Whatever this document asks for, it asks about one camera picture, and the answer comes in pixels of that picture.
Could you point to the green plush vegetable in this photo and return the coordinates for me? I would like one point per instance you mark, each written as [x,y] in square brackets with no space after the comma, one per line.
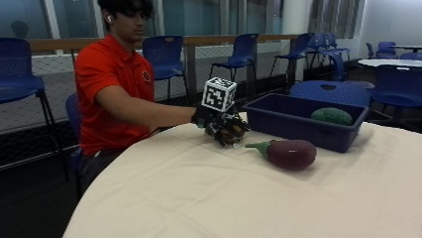
[332,116]

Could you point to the white tablecloth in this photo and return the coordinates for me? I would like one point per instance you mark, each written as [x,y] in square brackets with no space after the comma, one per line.
[246,191]

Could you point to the blue plastic bin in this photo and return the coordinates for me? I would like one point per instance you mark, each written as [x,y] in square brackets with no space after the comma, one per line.
[298,125]

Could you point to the round white table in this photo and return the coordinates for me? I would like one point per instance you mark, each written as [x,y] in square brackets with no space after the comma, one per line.
[389,62]

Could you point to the the person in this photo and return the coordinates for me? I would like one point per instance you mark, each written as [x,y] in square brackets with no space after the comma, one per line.
[115,82]

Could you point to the purple plush eggplant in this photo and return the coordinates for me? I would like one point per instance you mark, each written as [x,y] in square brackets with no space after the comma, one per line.
[288,153]

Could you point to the wooden railing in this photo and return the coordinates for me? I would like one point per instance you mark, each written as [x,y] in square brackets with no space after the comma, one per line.
[176,41]

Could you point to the blue chair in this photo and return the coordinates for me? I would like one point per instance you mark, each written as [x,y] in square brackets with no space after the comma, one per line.
[385,49]
[20,76]
[317,44]
[329,46]
[297,49]
[411,56]
[165,59]
[329,92]
[240,54]
[397,87]
[72,132]

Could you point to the white marker cube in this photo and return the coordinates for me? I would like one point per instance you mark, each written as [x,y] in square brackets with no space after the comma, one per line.
[218,94]

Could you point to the white earbud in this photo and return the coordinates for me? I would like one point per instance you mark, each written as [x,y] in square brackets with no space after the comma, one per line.
[108,19]

